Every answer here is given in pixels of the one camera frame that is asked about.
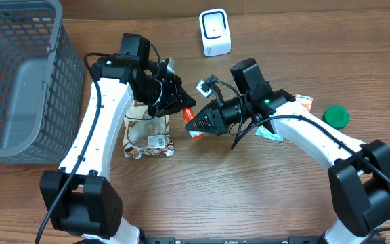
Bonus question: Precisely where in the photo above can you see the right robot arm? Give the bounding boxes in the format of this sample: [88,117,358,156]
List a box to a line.
[186,58,390,243]

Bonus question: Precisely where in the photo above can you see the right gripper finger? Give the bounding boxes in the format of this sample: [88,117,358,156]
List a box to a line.
[193,101,221,127]
[185,118,221,135]

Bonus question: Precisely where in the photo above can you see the red snack bar wrapper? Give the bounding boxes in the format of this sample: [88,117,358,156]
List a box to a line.
[181,108,204,140]

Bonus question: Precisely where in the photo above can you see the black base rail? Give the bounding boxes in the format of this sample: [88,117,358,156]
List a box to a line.
[141,236,325,244]

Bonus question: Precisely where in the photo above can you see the teal wet wipes pack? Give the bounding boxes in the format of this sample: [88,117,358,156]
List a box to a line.
[255,126,283,142]

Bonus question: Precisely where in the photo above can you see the white brown snack bag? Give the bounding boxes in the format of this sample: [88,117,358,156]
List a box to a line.
[123,101,175,159]

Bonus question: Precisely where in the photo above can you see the white barcode scanner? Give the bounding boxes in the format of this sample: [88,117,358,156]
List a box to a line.
[198,8,232,57]

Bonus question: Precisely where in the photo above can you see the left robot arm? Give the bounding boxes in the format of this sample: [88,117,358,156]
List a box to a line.
[35,33,196,244]

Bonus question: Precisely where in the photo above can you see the grey plastic mesh basket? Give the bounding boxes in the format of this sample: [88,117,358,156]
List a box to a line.
[0,0,85,164]

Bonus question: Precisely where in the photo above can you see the green white small bottle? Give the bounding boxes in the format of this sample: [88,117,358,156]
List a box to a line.
[322,106,350,130]

